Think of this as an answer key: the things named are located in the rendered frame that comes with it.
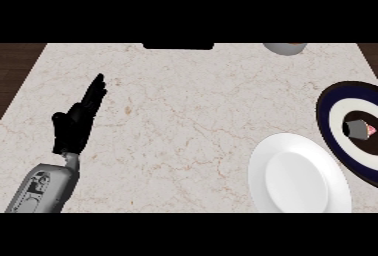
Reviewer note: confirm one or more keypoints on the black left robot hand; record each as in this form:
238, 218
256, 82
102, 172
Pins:
74, 125

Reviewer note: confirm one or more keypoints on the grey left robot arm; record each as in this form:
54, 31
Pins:
46, 186

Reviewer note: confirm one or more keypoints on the white plate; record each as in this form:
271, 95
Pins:
297, 175

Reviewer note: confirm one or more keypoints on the dark blue rimmed plate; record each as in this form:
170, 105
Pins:
331, 115

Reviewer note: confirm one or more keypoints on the grey pink cupcake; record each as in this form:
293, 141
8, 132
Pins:
361, 129

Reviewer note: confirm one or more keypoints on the black flat appliance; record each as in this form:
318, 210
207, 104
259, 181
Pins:
178, 46

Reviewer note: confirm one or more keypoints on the grey round cup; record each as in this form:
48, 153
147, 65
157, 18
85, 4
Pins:
285, 48

